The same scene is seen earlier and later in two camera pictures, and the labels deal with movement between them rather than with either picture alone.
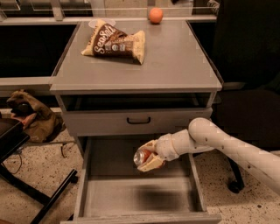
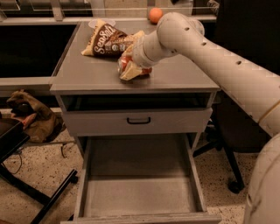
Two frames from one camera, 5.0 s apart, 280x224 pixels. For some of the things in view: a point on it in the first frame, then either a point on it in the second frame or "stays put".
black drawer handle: [138, 122] stays put
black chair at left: [12, 135] stays put
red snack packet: [141, 156] -> [125, 59]
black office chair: [244, 47] stays put
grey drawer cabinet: [112, 106] stays put
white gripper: [165, 149] -> [139, 54]
